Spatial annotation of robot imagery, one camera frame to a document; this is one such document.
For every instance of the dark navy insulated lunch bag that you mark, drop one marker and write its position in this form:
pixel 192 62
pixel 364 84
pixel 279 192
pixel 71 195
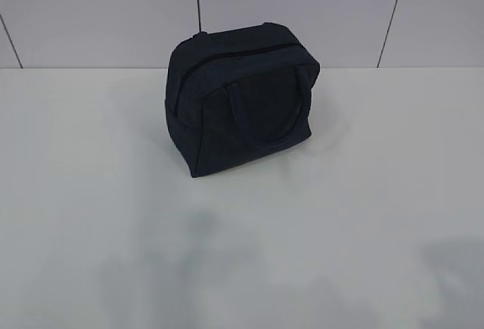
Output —
pixel 239 95

